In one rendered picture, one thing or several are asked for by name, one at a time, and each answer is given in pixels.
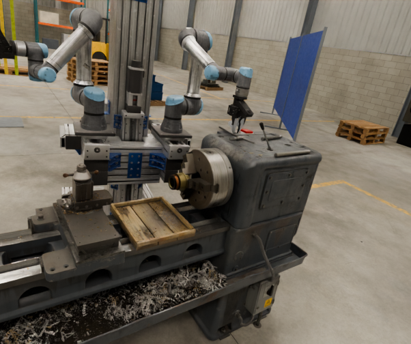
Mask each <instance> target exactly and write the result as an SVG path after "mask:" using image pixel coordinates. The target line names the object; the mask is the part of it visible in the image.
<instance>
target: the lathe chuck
mask: <svg viewBox="0 0 411 344"><path fill-rule="evenodd" d="M207 151H211V152H213V154H209V153H207ZM192 152H193V158H194V161H195V167H196V171H198V173H195V174H193V175H188V176H189V177H190V179H194V178H201V179H203V180H205V181H207V182H209V183H211V184H213V185H216V184H218V192H216V193H215V192H202V191H200V190H195V189H194V191H193V192H192V194H191V196H190V198H189V200H188V202H189V203H190V204H191V205H192V206H193V207H195V208H196V209H198V210H202V209H206V208H210V207H211V206H212V205H214V204H216V205H215V206H213V207H216V206H219V205H220V204H221V203H222V202H223V201H224V200H225V197H226V195H227V191H228V186H229V178H228V172H227V167H226V165H225V162H224V160H223V158H222V157H221V155H220V154H219V153H218V152H217V151H216V150H214V149H211V148H204V149H192Z"/></svg>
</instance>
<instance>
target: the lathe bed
mask: <svg viewBox="0 0 411 344"><path fill-rule="evenodd" d="M172 206H173V207H174V208H175V209H176V210H177V211H180V210H179V208H180V209H181V211H180V212H179V213H180V214H181V215H182V216H183V217H184V218H185V219H186V220H187V221H188V222H189V223H190V224H191V225H192V226H193V227H194V228H195V230H196V232H195V236H193V237H190V238H185V239H182V240H177V241H174V242H170V243H167V244H162V245H158V246H153V247H151V248H146V249H143V250H138V251H137V250H136V249H135V248H134V246H133V245H132V244H131V242H130V240H129V239H128V237H127V235H126V234H125V233H124V231H123V229H122V228H121V227H120V225H119V223H118V222H117V221H116V219H115V217H114V216H113V215H112V214H110V215H107V217H108V218H109V220H111V223H112V224H113V226H114V228H115V230H116V232H117V233H118V234H119V236H120V237H123V238H122V239H121V238H120V243H121V245H122V246H123V248H124V250H125V255H124V263H121V264H118V265H115V266H111V267H107V268H103V269H100V270H95V271H93V272H88V273H85V274H80V275H77V276H73V277H70V278H65V279H62V280H60V281H55V282H48V281H47V280H46V278H45V275H44V273H43V272H42V271H41V267H40V258H42V255H43V254H44V253H49V252H53V251H56V250H61V249H64V248H65V246H64V243H63V240H62V238H61V234H60V232H59V231H57V230H54V231H47V232H43V233H36V234H31V229H24V230H20V231H12V232H8V233H0V242H1V243H0V323H2V322H5V321H8V320H11V319H15V318H17V317H22V316H24V315H28V314H31V313H34V312H37V311H41V310H44V309H47V308H50V307H53V306H57V305H59V304H63V303H66V302H69V301H73V300H76V299H79V298H83V297H85V296H89V295H92V294H95V293H98V292H101V291H105V290H108V289H111V288H114V287H118V286H120V285H125V284H127V283H131V282H134V281H137V280H140V279H142V278H147V277H149V276H153V275H156V274H160V273H162V272H166V271H169V270H172V269H176V268H179V267H182V266H186V265H188V264H191V263H194V262H198V261H201V260H204V259H208V258H211V257H214V256H217V255H221V254H223V253H224V252H225V250H224V245H225V238H226V235H227V231H229V230H230V226H231V224H229V223H228V222H227V221H223V222H221V217H222V216H221V217H218V218H212V219H208V220H207V219H206V218H204V217H205V216H206V214H207V210H208V209H207V208H206V209H202V210H198V209H196V208H195V207H193V206H192V205H191V204H190V203H189V202H188V201H185V202H181V203H174V204H172ZM177 207H178V208H177ZM197 229H198V230H197ZM200 230H201V231H200ZM120 234H121V235H120ZM21 236H22V237H21ZM18 239H19V240H18ZM21 239H23V240H21ZM20 241H21V242H20ZM22 241H23V242H22ZM146 259H147V260H148V261H147V260H146ZM27 268H29V269H28V270H27V271H25V270H26V269H27ZM4 273H5V274H4ZM2 275H4V276H2ZM17 277H18V278H17ZM4 278H5V279H4Z"/></svg>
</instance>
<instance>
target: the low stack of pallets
mask: <svg viewBox="0 0 411 344"><path fill-rule="evenodd" d="M380 129H384V130H383V131H380ZM388 131H389V128H388V127H385V126H380V125H378V124H374V123H371V122H368V121H365V120H340V124H339V125H338V128H337V132H336V133H335V134H336V136H338V137H344V136H348V137H347V140H360V144H361V145H371V144H376V143H384V141H385V138H386V136H387V134H388ZM378 134H381V136H378ZM376 139H379V141H375V140H376ZM366 140H369V142H368V143H366Z"/></svg>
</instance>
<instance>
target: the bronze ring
mask: <svg viewBox="0 0 411 344"><path fill-rule="evenodd" d="M188 179H190V177H189V176H188V175H185V173H183V172H180V173H176V174H174V175H170V176H169V179H168V184H169V187H170V189H172V190H186V188H187V184H188V181H187V180H188Z"/></svg>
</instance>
